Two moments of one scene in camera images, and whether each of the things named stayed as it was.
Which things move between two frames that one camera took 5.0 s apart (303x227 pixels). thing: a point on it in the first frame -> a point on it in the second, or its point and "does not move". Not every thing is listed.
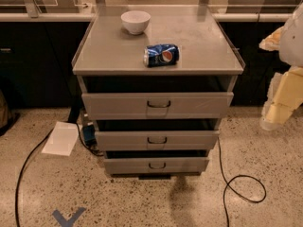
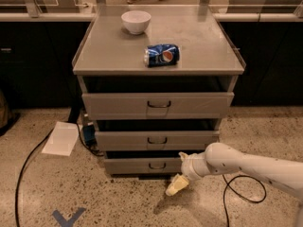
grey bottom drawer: x=154 y=166 does not move
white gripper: x=293 y=44 -> x=188 y=168
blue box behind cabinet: x=89 y=131 does not move
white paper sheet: x=62 y=138 does not move
